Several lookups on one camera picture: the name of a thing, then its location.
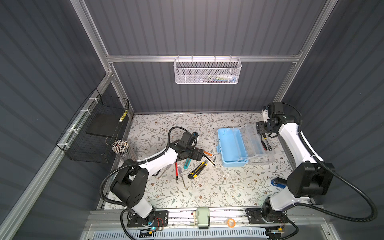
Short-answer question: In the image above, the teal utility knife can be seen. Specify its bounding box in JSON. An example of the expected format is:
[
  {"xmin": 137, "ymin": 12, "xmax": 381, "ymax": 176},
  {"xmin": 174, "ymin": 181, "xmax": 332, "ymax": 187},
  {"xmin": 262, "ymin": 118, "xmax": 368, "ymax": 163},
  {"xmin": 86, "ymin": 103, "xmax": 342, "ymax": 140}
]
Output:
[{"xmin": 184, "ymin": 158, "xmax": 191, "ymax": 170}]

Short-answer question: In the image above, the black marker pen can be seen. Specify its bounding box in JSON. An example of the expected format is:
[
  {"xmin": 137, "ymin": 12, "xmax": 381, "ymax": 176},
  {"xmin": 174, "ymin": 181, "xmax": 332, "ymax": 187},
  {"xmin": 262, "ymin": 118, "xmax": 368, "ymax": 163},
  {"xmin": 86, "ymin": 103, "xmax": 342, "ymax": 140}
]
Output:
[{"xmin": 204, "ymin": 155, "xmax": 216, "ymax": 167}]

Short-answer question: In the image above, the yellow black utility knife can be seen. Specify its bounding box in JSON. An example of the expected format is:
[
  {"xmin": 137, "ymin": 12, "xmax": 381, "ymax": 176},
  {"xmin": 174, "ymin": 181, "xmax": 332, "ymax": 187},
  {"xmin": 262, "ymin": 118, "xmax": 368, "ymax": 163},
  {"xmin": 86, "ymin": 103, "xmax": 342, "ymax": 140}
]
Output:
[{"xmin": 188, "ymin": 162, "xmax": 207, "ymax": 180}]

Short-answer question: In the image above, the blue plastic tool box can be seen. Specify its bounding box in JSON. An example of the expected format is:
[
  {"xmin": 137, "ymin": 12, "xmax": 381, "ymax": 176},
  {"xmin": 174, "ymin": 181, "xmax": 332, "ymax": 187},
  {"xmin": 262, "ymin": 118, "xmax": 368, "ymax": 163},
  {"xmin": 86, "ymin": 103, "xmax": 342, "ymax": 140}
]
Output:
[{"xmin": 217, "ymin": 128, "xmax": 249, "ymax": 168}]

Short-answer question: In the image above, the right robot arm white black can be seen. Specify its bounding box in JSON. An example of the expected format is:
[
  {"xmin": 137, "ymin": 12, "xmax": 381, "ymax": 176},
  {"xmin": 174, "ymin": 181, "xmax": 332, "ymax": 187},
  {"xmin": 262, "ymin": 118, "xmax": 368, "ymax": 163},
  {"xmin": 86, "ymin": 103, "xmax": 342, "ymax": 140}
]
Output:
[{"xmin": 257, "ymin": 102, "xmax": 333, "ymax": 223}]

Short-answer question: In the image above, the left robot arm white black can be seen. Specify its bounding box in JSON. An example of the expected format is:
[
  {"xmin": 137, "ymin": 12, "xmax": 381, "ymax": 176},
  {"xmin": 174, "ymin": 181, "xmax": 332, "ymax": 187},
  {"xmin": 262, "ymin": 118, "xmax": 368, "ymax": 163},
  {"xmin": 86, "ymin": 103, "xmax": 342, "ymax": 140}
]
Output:
[{"xmin": 110, "ymin": 131, "xmax": 204, "ymax": 222}]

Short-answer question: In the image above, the silver hex key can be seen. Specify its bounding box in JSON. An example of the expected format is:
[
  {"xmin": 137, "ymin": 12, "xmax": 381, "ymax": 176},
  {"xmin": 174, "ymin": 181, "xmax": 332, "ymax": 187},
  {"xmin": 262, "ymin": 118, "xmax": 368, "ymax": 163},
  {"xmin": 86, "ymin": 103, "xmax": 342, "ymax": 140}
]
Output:
[{"xmin": 178, "ymin": 166, "xmax": 186, "ymax": 189}]

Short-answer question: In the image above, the blue stapler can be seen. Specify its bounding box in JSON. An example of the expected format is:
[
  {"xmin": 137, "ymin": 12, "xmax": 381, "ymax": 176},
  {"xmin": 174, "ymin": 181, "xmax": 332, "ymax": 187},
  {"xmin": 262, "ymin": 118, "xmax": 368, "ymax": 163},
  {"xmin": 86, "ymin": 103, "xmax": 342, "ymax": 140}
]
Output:
[{"xmin": 271, "ymin": 177, "xmax": 287, "ymax": 189}]

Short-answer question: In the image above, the cup of pencils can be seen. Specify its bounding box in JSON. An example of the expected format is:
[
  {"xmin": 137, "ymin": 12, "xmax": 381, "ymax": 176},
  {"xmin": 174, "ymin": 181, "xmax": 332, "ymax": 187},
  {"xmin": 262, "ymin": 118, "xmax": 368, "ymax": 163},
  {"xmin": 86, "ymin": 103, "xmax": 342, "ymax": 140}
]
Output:
[{"xmin": 112, "ymin": 140, "xmax": 134, "ymax": 162}]

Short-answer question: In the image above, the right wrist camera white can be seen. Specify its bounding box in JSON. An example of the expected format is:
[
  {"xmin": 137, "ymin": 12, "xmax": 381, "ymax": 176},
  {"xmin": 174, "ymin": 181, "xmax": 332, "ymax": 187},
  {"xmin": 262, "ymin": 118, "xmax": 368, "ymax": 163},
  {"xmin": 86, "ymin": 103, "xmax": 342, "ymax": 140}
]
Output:
[{"xmin": 262, "ymin": 106, "xmax": 270, "ymax": 123}]

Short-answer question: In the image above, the red handled screwdriver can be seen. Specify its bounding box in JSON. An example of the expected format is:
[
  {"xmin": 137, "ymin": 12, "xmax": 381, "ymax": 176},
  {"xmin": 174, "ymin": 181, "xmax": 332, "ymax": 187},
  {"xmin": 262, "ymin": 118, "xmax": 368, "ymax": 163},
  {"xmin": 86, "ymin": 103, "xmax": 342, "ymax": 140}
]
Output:
[{"xmin": 175, "ymin": 163, "xmax": 179, "ymax": 181}]

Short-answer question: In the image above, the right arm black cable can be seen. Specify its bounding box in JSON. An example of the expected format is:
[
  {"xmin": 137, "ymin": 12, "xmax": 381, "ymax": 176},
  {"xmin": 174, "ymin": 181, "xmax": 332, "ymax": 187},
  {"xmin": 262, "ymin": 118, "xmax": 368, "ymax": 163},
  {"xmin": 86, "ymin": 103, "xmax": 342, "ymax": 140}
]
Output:
[{"xmin": 281, "ymin": 102, "xmax": 378, "ymax": 240}]

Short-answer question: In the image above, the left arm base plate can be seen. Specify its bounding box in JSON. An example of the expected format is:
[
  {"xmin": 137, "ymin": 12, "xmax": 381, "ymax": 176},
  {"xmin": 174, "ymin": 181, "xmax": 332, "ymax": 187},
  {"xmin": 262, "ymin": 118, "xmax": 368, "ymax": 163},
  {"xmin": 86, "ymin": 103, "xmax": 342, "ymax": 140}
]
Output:
[{"xmin": 127, "ymin": 210, "xmax": 169, "ymax": 228}]

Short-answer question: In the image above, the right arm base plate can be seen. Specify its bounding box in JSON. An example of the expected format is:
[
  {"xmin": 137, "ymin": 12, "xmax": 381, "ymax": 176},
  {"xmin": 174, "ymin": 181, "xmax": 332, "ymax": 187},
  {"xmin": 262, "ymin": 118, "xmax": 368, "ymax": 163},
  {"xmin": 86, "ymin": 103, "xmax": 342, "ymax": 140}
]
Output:
[{"xmin": 245, "ymin": 208, "xmax": 288, "ymax": 225}]

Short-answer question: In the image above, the white mesh wall basket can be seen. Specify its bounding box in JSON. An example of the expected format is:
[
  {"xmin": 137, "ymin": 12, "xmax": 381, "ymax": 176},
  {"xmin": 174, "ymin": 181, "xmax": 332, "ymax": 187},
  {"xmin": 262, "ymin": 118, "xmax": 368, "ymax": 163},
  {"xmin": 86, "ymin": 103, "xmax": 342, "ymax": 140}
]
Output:
[{"xmin": 173, "ymin": 58, "xmax": 242, "ymax": 85}]

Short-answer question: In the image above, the white slotted cable duct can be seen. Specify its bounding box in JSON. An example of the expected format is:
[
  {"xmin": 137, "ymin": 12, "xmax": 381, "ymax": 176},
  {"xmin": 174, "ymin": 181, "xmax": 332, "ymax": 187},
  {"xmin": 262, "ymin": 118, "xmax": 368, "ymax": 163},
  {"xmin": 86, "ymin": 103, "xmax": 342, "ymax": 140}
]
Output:
[{"xmin": 91, "ymin": 227, "xmax": 268, "ymax": 240}]

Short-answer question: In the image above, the black wire wall basket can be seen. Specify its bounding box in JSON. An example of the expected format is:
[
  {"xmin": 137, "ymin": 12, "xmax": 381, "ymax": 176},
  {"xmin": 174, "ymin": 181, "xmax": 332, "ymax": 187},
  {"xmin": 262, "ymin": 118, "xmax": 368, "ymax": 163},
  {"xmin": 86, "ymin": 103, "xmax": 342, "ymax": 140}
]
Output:
[{"xmin": 57, "ymin": 90, "xmax": 130, "ymax": 164}]

